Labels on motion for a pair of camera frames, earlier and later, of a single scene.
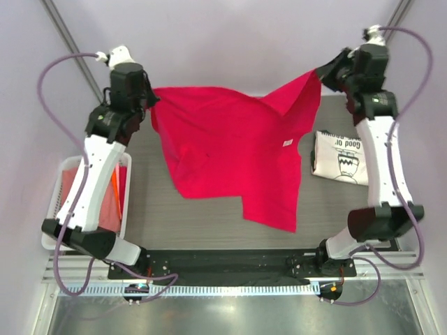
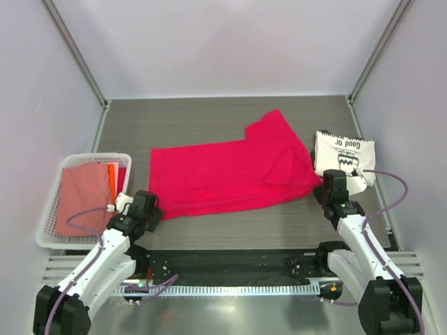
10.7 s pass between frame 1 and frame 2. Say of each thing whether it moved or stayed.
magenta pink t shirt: moved
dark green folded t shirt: stayed
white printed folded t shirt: stayed
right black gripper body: moved
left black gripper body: moved
